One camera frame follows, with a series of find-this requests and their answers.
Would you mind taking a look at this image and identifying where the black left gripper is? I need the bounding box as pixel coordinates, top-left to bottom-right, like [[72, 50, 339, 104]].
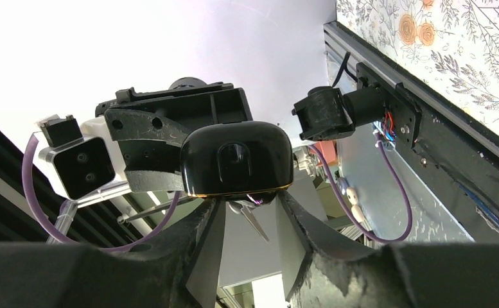
[[95, 77, 252, 193]]

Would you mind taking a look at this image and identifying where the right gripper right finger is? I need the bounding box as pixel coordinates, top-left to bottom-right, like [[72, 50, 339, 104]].
[[276, 190, 499, 307]]

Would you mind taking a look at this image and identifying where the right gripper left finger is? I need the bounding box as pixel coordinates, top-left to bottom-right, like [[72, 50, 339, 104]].
[[0, 198, 226, 307]]

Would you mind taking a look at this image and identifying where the black earbud charging case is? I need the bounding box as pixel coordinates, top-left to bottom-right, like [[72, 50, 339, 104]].
[[180, 121, 294, 205]]

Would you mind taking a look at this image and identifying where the floral table mat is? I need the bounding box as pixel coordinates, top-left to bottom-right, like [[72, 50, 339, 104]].
[[336, 0, 499, 135]]

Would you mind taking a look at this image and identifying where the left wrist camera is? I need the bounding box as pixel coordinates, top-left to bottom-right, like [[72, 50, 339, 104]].
[[35, 115, 131, 208]]

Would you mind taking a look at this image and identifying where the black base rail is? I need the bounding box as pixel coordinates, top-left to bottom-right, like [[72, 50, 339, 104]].
[[324, 21, 499, 242]]

